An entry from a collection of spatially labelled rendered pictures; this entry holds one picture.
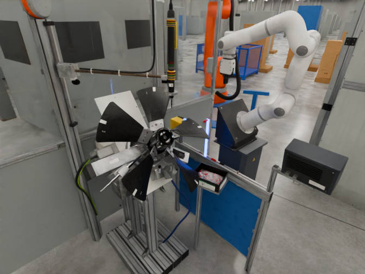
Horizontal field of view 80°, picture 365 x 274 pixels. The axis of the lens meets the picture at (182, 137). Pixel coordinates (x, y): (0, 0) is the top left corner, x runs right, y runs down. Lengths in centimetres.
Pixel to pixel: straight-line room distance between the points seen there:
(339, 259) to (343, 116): 132
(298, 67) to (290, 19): 26
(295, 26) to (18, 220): 218
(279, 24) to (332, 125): 162
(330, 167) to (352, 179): 174
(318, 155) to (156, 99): 93
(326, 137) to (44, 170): 269
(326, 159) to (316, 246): 142
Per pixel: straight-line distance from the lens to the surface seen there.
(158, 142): 122
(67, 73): 147
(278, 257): 234
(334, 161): 127
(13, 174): 187
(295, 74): 146
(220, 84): 516
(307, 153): 127
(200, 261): 216
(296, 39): 135
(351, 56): 263
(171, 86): 122
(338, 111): 273
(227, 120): 169
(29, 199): 200
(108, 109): 120
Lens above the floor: 183
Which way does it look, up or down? 29 degrees down
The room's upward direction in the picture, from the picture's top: 1 degrees clockwise
